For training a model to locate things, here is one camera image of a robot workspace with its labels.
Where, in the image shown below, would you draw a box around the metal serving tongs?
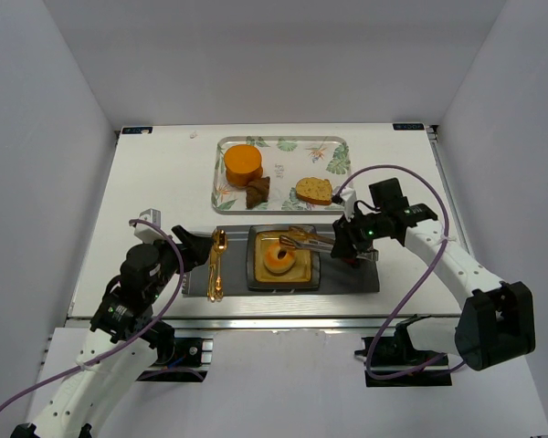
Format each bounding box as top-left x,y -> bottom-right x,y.
279,225 -> 379,263

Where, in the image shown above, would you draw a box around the bread slice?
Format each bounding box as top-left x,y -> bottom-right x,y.
295,177 -> 332,205

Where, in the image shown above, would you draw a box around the glazed bagel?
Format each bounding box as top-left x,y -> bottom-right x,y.
263,243 -> 296,275

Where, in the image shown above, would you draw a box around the brown croissant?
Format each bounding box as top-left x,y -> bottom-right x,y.
246,177 -> 270,210

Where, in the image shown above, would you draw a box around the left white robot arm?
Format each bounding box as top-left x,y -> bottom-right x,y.
12,224 -> 213,437

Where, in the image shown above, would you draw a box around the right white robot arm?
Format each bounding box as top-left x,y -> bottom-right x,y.
332,178 -> 535,370

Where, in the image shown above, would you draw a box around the gold spoon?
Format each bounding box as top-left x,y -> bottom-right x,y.
216,229 -> 228,302

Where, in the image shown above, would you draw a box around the red cup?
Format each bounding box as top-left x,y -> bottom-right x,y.
340,255 -> 368,268

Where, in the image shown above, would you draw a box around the gold knife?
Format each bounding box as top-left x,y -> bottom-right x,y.
207,229 -> 218,302

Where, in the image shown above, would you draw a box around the grey placemat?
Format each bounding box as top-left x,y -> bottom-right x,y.
181,223 -> 381,298

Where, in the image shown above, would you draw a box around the square brown plate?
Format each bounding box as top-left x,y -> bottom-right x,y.
247,224 -> 321,292

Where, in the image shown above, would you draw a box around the orange round cake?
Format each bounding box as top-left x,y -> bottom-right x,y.
224,144 -> 263,187

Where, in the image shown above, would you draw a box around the right blue corner label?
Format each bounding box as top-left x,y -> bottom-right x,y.
392,123 -> 425,130

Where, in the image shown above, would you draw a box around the blue corner label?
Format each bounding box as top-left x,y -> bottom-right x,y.
392,123 -> 425,130
121,127 -> 153,135

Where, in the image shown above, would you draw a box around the left blue corner label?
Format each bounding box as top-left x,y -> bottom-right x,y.
121,127 -> 153,135

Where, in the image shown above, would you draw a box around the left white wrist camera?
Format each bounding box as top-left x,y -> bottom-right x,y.
134,208 -> 161,244

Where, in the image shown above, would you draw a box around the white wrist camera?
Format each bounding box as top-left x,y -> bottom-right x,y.
332,187 -> 357,221
134,208 -> 161,244

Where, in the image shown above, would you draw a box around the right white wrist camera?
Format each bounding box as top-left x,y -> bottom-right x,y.
332,187 -> 357,221

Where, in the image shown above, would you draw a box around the aluminium table rail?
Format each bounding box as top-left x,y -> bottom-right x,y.
63,315 -> 462,333

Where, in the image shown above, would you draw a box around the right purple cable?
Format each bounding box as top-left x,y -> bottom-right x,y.
332,163 -> 467,381

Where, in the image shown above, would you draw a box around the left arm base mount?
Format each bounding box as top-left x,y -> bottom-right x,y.
138,330 -> 214,383

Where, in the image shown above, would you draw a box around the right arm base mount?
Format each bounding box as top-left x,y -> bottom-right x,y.
364,316 -> 452,388

